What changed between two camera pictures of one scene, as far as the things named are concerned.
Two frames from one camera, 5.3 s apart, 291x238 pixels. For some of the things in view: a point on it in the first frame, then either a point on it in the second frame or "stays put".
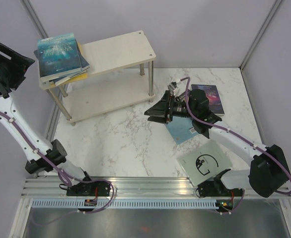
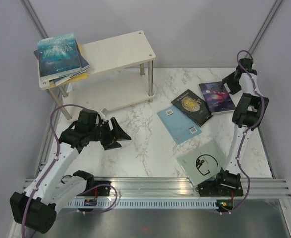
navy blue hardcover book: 84,64 stays put
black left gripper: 19,63 -> 119,135
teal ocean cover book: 58,56 stays put
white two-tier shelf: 121,75 stays put
